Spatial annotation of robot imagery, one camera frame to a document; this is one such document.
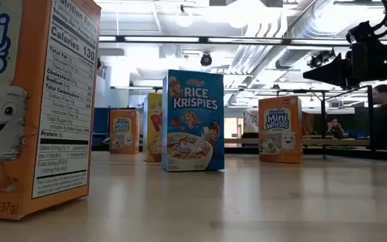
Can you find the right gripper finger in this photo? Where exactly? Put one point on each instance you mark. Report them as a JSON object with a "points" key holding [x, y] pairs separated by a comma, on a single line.
{"points": [[334, 84], [334, 69]]}

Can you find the orange Mini Wheats cereal box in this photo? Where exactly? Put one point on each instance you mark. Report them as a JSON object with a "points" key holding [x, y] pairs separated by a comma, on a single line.
{"points": [[124, 134], [29, 101], [281, 148]]}

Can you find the blue Rice Krispies cereal box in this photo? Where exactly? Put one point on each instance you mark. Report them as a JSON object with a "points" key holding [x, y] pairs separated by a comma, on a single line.
{"points": [[193, 101]]}

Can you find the yellow Corn Pops cereal box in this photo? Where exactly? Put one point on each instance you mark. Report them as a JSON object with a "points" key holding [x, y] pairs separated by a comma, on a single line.
{"points": [[152, 134]]}

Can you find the black spotlight cluster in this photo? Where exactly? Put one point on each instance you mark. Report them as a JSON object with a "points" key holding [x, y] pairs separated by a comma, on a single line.
{"points": [[319, 60]]}

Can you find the person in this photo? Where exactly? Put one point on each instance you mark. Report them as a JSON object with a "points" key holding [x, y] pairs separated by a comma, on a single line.
{"points": [[383, 117], [335, 129]]}

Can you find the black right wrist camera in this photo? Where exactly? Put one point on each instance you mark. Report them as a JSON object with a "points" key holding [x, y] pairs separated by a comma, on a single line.
{"points": [[358, 32]]}

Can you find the silver ventilation duct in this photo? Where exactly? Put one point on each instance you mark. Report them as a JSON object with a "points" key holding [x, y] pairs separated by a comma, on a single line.
{"points": [[292, 57]]}

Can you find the black metal frame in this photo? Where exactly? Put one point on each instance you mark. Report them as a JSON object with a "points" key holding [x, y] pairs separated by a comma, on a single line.
{"points": [[101, 148], [370, 127]]}

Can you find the round black ceiling camera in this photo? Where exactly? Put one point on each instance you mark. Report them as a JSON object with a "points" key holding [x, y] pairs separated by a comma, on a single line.
{"points": [[206, 60]]}

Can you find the black ceiling light rail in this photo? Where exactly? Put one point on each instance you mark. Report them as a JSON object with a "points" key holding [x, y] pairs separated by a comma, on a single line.
{"points": [[203, 39]]}

